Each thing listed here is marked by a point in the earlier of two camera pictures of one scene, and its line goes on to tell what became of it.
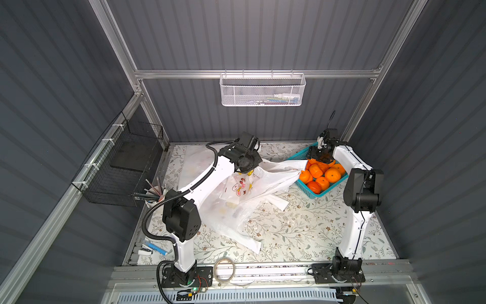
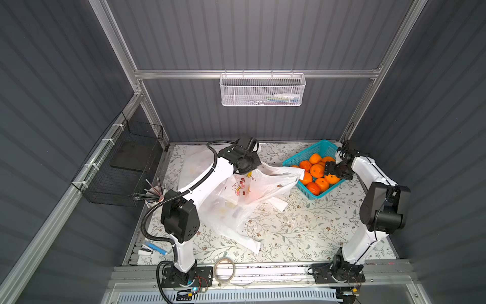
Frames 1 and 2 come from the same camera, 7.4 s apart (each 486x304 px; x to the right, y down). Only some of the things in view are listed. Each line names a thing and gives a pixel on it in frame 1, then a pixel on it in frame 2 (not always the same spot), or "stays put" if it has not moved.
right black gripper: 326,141 to 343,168
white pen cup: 154,194 stays put
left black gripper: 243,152 stays put
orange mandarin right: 314,187 stays put
